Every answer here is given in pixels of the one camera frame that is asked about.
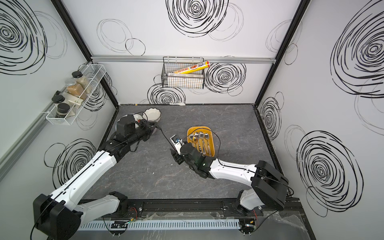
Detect spice jar black lid front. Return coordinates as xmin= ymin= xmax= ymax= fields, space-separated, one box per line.
xmin=52 ymin=95 xmax=72 ymax=109

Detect silver spoon clear handle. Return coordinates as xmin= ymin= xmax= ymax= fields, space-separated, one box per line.
xmin=199 ymin=132 xmax=207 ymax=156

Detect spice jar black lid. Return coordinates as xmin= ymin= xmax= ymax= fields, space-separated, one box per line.
xmin=56 ymin=103 xmax=71 ymax=119
xmin=52 ymin=95 xmax=72 ymax=109
xmin=72 ymin=71 xmax=89 ymax=92

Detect checkered handle spoon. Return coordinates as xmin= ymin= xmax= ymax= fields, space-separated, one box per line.
xmin=194 ymin=133 xmax=203 ymax=154

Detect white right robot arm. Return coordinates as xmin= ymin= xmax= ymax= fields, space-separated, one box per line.
xmin=171 ymin=142 xmax=289 ymax=211

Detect spice jar black lid nearest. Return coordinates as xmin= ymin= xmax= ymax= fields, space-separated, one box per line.
xmin=56 ymin=103 xmax=71 ymax=119

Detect black ladle spoon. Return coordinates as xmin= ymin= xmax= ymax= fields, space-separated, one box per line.
xmin=155 ymin=123 xmax=177 ymax=152

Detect white scalloped bowl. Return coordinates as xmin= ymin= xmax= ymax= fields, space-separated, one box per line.
xmin=143 ymin=108 xmax=161 ymax=123

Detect white cable duct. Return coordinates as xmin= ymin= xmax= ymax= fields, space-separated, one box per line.
xmin=79 ymin=219 xmax=241 ymax=232

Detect yellow storage box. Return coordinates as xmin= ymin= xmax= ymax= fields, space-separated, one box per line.
xmin=187 ymin=126 xmax=216 ymax=157

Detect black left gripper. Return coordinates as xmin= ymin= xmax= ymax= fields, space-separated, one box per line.
xmin=127 ymin=119 xmax=158 ymax=147

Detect yellow foil wrap box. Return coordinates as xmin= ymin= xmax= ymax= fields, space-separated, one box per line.
xmin=173 ymin=61 xmax=211 ymax=74

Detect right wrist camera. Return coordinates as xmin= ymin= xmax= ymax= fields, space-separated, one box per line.
xmin=171 ymin=135 xmax=185 ymax=155

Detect black wire basket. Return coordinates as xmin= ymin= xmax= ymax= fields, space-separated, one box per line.
xmin=161 ymin=56 xmax=206 ymax=89

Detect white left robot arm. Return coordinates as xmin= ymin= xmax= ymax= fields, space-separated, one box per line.
xmin=33 ymin=113 xmax=161 ymax=240

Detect clear wall shelf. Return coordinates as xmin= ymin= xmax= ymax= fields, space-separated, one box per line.
xmin=46 ymin=64 xmax=109 ymax=130

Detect spice jar brown contents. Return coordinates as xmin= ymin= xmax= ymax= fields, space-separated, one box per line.
xmin=65 ymin=79 xmax=84 ymax=98

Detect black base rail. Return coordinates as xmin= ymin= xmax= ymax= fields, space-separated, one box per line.
xmin=77 ymin=197 xmax=304 ymax=220

